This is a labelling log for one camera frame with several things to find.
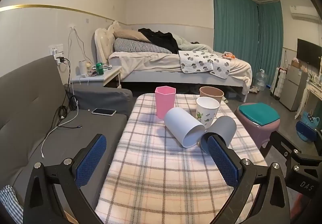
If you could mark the teal curtain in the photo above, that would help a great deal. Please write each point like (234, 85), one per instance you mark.
(236, 30)

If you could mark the bed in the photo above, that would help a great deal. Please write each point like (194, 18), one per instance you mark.
(151, 63)

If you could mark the blue printed bag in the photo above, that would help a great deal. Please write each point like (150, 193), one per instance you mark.
(309, 118)

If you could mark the green drink can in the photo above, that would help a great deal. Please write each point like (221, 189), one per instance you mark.
(100, 69)

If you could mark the black clothes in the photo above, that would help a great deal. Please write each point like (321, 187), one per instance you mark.
(161, 39)

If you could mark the striped cloth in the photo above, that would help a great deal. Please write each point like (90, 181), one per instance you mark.
(8, 201)

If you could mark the large water bottle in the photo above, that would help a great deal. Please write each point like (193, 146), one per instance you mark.
(261, 80)

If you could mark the patterned quilted mat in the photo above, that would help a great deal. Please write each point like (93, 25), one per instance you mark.
(201, 62)

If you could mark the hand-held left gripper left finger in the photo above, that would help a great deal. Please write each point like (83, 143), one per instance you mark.
(91, 161)

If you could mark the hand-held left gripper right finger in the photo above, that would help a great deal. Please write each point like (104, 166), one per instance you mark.
(224, 163)

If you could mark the plaid tablecloth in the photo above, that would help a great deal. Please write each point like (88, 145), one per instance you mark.
(156, 176)

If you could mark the white air conditioner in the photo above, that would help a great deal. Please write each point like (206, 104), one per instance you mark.
(303, 12)

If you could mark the brown cup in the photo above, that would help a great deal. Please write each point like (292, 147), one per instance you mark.
(211, 92)

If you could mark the white printed cup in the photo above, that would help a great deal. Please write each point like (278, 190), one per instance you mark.
(206, 112)

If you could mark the beige pillow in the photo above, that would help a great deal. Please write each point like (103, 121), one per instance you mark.
(125, 34)

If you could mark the smartphone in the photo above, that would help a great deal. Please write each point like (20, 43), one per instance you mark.
(104, 111)

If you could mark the black television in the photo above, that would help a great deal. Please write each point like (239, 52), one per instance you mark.
(308, 53)

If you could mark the silver small fridge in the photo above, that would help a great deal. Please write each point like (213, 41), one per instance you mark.
(291, 88)

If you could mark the pink hexagonal cup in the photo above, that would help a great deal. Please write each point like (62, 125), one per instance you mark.
(164, 103)

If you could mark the pink plastic stool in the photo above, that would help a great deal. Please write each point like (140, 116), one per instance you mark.
(254, 131)

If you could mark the white wall socket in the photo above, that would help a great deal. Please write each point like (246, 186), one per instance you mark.
(55, 49)

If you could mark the checkered pillow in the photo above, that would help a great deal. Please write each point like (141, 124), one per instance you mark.
(138, 46)

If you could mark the white nightstand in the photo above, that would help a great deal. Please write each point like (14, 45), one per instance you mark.
(100, 78)

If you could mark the cardboard box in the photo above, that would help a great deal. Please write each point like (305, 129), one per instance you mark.
(296, 63)

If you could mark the pale green blanket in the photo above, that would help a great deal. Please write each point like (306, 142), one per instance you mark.
(191, 44)

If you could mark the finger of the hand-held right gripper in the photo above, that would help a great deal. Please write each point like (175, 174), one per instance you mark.
(305, 131)
(284, 142)

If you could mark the grey cup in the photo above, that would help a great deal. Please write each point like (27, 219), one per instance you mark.
(224, 127)

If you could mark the white tumbler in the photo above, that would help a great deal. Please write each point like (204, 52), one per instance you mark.
(82, 68)

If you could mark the white ornate table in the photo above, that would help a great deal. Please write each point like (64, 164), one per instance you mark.
(312, 90)

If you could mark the teal seat cushion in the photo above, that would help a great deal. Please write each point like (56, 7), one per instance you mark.
(259, 113)

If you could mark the pale blue cup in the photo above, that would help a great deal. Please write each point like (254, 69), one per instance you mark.
(183, 126)

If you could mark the orange snack packet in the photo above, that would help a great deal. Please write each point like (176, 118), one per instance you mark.
(229, 56)

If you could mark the grey sofa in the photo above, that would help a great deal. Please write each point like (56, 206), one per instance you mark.
(25, 113)

